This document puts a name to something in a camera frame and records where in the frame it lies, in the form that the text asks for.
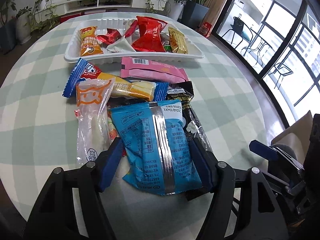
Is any clear orange cat packet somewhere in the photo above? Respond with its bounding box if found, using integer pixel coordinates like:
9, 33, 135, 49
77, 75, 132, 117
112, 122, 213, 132
76, 77, 116, 166

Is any blue snack bag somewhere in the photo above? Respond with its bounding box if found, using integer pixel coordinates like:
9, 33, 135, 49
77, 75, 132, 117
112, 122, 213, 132
111, 100, 202, 196

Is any small red white candy packet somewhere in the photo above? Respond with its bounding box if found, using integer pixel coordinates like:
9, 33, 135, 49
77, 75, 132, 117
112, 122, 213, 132
74, 109, 119, 140

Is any black snack packet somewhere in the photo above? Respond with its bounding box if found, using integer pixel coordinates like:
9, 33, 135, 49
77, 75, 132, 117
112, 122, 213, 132
167, 81, 213, 152

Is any blue cake packet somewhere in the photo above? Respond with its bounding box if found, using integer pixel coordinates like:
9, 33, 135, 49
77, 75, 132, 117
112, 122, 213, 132
62, 58, 169, 102

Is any pink wafer packet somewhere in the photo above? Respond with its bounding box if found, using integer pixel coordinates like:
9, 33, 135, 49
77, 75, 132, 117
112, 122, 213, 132
120, 57, 189, 83

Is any pale green snack bag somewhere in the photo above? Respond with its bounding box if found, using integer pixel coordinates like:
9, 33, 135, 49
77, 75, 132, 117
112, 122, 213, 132
106, 20, 138, 53

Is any orange cartoon snack packet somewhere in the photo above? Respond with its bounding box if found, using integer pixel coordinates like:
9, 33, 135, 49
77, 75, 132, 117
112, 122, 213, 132
79, 26, 103, 57

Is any large red chip bag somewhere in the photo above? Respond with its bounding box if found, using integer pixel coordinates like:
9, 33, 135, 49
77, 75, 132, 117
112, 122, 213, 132
124, 16, 168, 53

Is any small dark red packet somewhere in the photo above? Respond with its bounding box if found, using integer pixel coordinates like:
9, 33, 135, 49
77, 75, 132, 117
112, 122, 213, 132
96, 28, 121, 46

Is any gold snack packet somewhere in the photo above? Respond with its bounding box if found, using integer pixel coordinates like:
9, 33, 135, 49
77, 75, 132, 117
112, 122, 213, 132
168, 27, 188, 54

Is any green topped seed packet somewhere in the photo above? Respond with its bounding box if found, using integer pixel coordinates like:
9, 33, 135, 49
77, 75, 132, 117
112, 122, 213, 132
160, 33, 172, 53

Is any green checked tablecloth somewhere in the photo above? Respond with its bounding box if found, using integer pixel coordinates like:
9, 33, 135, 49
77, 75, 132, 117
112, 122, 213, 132
0, 11, 277, 240

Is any black balcony chair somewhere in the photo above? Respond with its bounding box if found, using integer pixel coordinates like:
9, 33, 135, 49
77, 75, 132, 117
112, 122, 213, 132
219, 16, 253, 56

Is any red bag on floor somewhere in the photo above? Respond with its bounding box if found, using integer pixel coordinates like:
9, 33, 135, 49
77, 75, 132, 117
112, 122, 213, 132
198, 22, 213, 38

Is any right red storage box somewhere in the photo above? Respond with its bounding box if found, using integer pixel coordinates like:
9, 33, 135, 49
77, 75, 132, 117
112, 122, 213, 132
83, 9, 106, 15

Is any red storage box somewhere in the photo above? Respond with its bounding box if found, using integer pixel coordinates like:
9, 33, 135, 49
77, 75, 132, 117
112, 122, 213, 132
83, 9, 106, 15
60, 13, 81, 23

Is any left red storage box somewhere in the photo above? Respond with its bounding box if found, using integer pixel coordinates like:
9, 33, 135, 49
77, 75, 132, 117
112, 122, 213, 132
60, 13, 81, 23

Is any large leaf plant blue pot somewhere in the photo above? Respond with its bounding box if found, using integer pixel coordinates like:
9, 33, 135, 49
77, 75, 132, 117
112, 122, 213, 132
181, 0, 209, 29

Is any white tv console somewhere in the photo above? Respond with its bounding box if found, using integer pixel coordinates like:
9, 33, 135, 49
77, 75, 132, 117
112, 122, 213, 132
44, 0, 168, 18

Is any trailing plant on console left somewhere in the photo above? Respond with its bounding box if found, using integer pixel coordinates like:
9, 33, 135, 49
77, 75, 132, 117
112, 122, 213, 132
29, 0, 59, 34

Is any tall plant in blue pot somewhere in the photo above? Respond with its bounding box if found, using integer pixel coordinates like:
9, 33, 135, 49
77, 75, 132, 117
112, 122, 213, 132
1, 0, 16, 54

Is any plant in white ribbed pot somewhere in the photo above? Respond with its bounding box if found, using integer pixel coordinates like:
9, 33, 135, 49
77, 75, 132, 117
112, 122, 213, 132
16, 6, 31, 44

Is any plant in tall white pot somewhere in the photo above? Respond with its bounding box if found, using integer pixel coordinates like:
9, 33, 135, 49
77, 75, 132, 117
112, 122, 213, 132
164, 0, 187, 21

